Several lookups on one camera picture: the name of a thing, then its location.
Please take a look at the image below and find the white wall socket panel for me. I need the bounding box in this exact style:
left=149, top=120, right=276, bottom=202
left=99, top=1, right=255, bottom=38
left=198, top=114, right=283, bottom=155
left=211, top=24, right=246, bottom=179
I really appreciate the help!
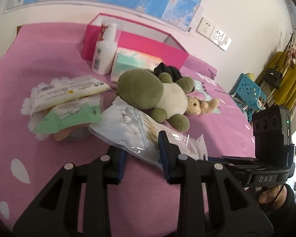
left=196, top=17, right=232, bottom=51

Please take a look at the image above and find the clear cotton swab bag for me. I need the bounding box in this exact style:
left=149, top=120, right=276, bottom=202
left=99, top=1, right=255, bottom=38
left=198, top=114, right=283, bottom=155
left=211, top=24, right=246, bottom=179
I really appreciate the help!
left=89, top=96, right=208, bottom=168

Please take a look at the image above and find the beige plush bear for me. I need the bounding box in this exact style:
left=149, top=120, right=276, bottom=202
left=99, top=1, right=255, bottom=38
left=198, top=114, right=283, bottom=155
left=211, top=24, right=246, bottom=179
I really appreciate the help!
left=185, top=96, right=219, bottom=116

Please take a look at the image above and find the pink cardboard box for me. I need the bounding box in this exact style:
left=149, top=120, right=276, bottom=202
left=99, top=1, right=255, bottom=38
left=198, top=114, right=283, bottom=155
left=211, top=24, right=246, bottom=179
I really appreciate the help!
left=82, top=13, right=189, bottom=69

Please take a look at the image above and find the blue plastic chair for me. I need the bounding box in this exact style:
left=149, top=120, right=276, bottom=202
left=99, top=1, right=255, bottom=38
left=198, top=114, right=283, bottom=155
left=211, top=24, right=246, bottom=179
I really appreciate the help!
left=229, top=73, right=266, bottom=123

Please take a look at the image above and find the black handbag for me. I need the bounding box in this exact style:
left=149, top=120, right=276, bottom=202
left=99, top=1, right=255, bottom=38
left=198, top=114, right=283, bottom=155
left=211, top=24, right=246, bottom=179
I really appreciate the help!
left=262, top=66, right=283, bottom=89

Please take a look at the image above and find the pastel tissue pack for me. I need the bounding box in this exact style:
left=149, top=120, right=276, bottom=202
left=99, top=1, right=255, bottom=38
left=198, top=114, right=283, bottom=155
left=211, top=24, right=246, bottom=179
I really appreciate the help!
left=110, top=47, right=162, bottom=82

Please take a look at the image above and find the yellow hanging garment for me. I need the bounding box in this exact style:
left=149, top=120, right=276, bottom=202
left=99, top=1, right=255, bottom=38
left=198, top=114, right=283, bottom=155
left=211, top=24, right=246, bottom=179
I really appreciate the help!
left=256, top=51, right=296, bottom=111

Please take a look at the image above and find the pink bed sheet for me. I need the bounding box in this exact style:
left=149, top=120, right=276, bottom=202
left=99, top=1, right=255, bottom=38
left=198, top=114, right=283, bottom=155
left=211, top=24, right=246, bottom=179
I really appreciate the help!
left=0, top=23, right=255, bottom=236

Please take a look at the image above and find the green plush turtle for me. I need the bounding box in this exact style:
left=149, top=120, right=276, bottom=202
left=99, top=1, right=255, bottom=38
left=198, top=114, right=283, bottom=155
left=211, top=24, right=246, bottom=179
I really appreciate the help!
left=117, top=69, right=194, bottom=132

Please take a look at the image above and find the green white wipes pouch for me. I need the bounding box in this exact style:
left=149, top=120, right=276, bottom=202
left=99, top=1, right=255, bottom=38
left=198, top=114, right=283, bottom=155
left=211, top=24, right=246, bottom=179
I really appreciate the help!
left=28, top=95, right=103, bottom=142

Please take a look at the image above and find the white spray bottle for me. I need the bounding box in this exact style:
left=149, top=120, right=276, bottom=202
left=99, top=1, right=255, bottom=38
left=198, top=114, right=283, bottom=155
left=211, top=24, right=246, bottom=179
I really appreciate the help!
left=92, top=20, right=121, bottom=75

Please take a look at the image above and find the black soft cloth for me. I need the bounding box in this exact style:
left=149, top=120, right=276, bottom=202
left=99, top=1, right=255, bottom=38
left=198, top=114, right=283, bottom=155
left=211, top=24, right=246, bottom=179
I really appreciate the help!
left=153, top=63, right=182, bottom=82

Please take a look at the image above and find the white wet wipes pack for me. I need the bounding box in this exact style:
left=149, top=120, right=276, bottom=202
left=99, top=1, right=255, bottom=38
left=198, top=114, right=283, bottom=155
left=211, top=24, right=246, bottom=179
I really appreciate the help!
left=21, top=75, right=110, bottom=115

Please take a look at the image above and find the right hand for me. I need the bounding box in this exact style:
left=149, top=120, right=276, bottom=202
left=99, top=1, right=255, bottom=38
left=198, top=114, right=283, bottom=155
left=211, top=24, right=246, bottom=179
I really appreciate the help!
left=258, top=185, right=287, bottom=212

